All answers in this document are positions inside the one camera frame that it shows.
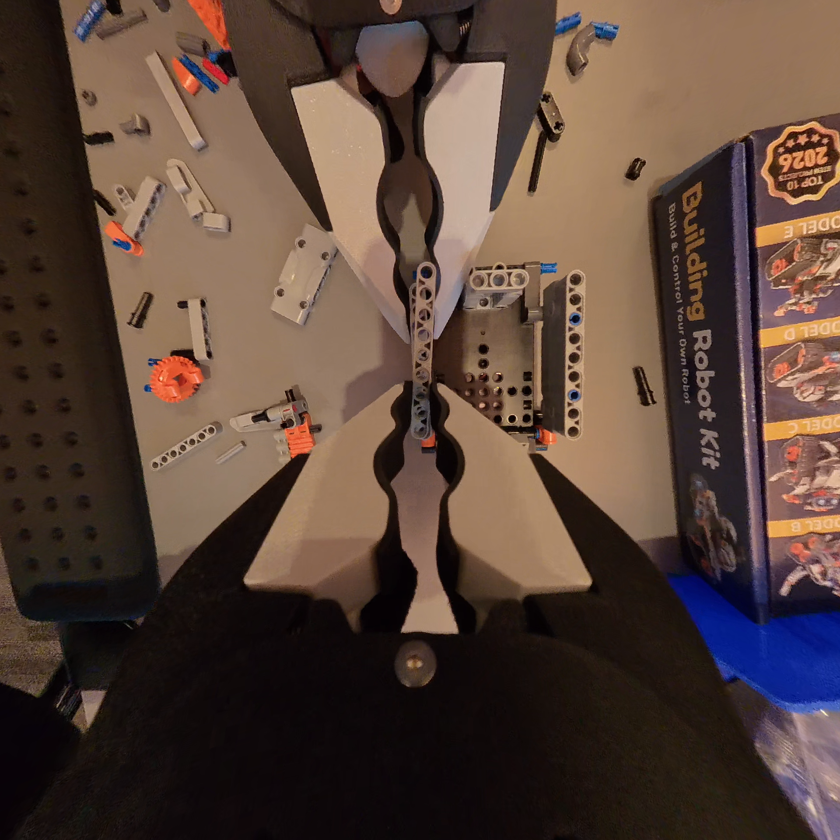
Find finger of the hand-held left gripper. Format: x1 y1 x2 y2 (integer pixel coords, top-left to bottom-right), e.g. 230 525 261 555
290 77 412 343
425 60 508 341

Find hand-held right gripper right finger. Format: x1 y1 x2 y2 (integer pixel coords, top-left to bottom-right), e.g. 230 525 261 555
433 384 594 634

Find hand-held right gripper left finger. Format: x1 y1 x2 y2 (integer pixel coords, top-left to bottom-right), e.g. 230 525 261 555
243 384 411 634

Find grey black robot model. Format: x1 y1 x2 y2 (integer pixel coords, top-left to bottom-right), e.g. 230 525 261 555
436 261 587 454

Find orange gear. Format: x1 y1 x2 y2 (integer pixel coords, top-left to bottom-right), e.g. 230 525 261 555
144 356 206 403

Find grey elbow pipe piece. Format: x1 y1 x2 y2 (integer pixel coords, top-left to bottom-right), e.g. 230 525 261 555
566 20 621 76

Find black connector piece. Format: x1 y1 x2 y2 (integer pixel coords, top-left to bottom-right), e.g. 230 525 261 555
537 91 567 142

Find orange grey small subassembly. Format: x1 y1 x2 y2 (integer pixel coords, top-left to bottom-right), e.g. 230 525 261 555
230 388 322 460

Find grey flat panel piece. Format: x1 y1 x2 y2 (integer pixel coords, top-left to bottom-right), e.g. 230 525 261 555
270 223 339 327

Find smooth light grey bar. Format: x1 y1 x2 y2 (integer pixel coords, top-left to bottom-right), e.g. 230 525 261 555
146 51 208 152

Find light grey connector pieces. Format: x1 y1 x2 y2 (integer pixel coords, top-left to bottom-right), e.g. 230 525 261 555
165 159 232 232

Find grey ribbed axle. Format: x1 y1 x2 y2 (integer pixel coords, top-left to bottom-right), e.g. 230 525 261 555
95 10 148 40

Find short light grey beam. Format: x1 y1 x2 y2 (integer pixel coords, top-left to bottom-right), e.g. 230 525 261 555
113 176 167 242

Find orange blue connector piece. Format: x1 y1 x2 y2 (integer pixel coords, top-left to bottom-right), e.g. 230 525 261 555
104 221 145 258

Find robot kit box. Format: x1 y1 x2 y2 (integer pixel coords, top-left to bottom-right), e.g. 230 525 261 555
651 113 840 624

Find blue plastic bin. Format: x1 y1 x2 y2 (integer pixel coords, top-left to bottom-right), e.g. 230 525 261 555
666 573 840 714

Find black perforated panel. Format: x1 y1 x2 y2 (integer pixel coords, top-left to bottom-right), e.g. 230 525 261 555
0 0 163 622

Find clear plastic bag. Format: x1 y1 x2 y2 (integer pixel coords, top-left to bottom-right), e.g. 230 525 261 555
748 696 840 840

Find grey frame with black pins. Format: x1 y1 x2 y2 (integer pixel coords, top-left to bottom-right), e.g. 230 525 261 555
176 297 213 364

